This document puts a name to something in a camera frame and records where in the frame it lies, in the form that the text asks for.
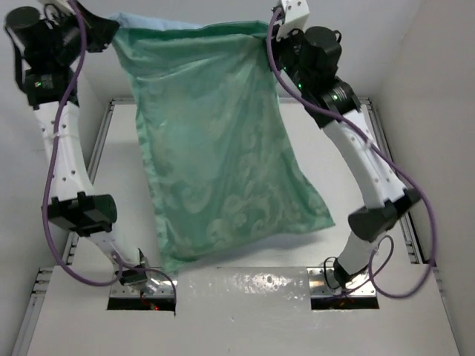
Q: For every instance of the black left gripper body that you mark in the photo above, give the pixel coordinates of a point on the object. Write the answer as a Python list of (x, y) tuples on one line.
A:
[(69, 39)]

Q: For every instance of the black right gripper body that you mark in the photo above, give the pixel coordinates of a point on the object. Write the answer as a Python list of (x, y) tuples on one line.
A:
[(285, 52)]

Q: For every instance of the blue and green pillowcase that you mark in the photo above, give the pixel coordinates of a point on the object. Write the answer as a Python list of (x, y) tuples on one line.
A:
[(220, 167)]

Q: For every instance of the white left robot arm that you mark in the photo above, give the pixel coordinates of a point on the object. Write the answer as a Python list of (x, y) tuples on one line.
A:
[(50, 43)]

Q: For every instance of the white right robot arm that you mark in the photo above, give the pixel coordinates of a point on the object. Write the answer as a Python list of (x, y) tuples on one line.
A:
[(310, 59)]

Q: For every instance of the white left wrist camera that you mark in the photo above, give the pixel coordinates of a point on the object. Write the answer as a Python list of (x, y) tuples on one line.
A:
[(65, 7)]

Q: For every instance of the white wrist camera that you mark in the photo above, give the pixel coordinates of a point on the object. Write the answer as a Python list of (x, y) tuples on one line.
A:
[(65, 7), (292, 15)]

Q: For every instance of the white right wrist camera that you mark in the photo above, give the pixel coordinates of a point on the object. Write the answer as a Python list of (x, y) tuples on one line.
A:
[(292, 15)]

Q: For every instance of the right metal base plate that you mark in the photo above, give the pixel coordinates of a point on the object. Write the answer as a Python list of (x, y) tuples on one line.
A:
[(321, 287)]

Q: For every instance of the metal base plate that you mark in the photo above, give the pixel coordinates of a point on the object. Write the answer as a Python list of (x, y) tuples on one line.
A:
[(321, 287), (150, 283)]

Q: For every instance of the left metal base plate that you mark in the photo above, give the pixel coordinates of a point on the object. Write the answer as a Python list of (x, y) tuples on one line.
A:
[(150, 283)]

